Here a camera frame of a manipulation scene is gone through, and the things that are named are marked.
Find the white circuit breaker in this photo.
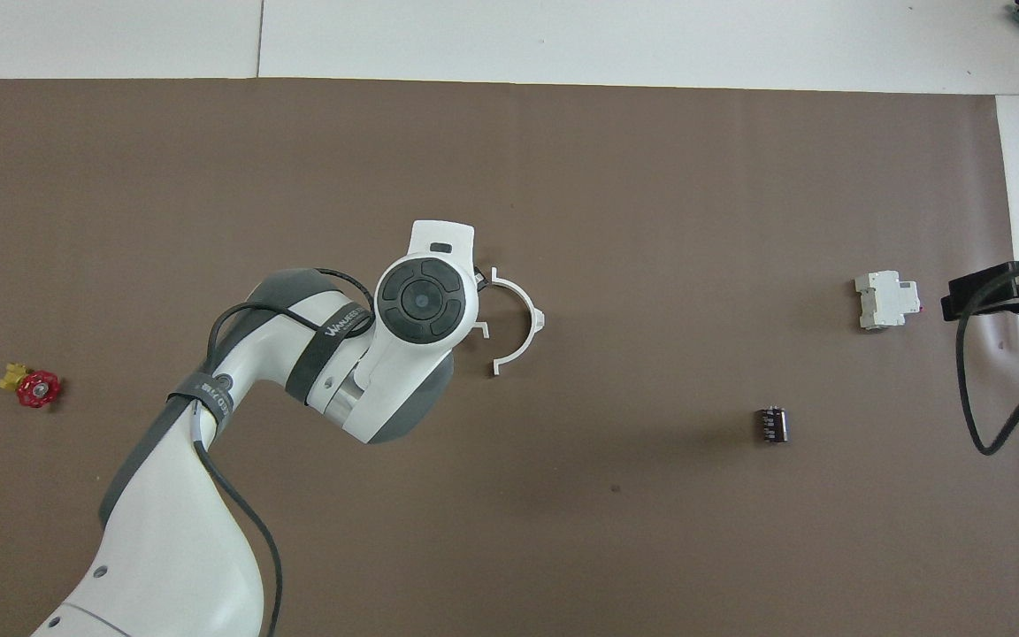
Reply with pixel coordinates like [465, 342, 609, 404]
[854, 270, 922, 332]

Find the black cylindrical capacitor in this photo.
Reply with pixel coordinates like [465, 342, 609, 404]
[755, 405, 789, 445]

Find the brown table mat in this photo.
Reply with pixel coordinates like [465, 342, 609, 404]
[0, 78, 1019, 637]

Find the red handwheel brass valve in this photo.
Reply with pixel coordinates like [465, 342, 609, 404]
[0, 361, 62, 410]

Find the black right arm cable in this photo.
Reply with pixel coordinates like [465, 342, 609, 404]
[955, 257, 1019, 457]

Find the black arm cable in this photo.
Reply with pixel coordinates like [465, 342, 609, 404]
[193, 267, 378, 637]
[955, 257, 1019, 457]

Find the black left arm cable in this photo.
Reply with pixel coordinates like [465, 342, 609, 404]
[193, 267, 378, 637]

